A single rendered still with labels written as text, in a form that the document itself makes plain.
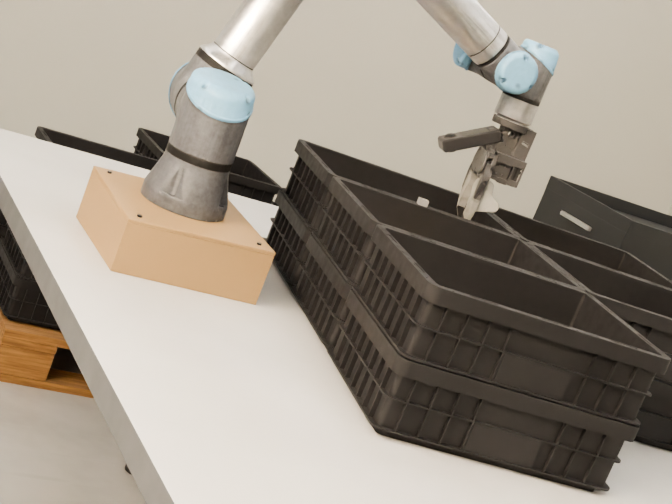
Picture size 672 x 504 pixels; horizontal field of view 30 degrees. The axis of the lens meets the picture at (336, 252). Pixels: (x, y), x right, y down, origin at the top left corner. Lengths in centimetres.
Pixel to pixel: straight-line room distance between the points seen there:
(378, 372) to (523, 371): 20
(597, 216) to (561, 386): 215
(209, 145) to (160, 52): 320
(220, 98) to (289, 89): 342
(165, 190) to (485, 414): 69
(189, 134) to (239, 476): 80
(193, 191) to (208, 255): 12
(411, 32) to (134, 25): 126
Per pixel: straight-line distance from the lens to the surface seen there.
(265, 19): 223
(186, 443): 149
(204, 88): 210
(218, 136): 210
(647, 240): 387
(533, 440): 183
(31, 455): 299
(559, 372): 180
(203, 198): 212
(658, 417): 228
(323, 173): 227
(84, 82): 524
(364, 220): 199
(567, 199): 406
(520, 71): 222
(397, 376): 173
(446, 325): 172
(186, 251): 205
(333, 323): 202
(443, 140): 239
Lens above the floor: 127
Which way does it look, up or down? 12 degrees down
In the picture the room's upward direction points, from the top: 22 degrees clockwise
